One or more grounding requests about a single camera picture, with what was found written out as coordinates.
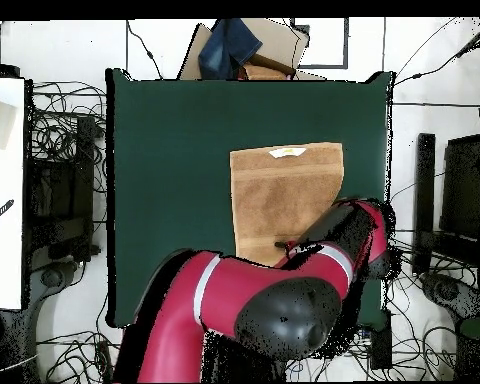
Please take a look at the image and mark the tan terry towel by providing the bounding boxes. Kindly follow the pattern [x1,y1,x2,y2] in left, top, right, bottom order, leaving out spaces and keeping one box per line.
[228,141,345,268]

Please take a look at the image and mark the dark green table cloth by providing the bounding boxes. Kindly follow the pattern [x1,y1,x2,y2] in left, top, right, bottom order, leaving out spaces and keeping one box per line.
[105,67,395,329]

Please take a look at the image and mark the blue denim jeans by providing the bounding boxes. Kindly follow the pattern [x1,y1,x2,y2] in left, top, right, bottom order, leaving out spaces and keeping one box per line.
[197,17,264,80]

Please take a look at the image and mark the brown cardboard box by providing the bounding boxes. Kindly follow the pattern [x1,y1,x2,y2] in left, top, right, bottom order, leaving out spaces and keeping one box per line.
[177,17,327,81]

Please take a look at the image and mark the white side table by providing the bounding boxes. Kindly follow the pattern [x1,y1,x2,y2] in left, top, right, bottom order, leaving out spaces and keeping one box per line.
[0,77,27,310]

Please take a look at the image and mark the black striped stick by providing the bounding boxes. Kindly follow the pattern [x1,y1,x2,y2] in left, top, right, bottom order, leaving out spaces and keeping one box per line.
[0,198,16,231]

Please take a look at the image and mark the black cable tangle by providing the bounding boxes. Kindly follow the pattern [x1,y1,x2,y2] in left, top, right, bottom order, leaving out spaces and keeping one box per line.
[383,171,480,383]
[285,325,385,383]
[35,324,123,384]
[29,79,108,193]

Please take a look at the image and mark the black metal frame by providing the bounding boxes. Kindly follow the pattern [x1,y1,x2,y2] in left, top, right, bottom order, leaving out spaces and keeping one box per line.
[410,132,480,277]
[23,115,101,263]

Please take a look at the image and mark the grey square frame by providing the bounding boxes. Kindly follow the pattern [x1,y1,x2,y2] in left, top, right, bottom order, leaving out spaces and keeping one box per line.
[291,17,350,70]

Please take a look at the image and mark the thin black cable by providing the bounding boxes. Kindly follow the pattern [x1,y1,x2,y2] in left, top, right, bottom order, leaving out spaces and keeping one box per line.
[125,19,164,80]

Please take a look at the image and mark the black cable with connector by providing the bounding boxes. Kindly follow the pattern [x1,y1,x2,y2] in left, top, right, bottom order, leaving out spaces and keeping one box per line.
[394,17,480,86]

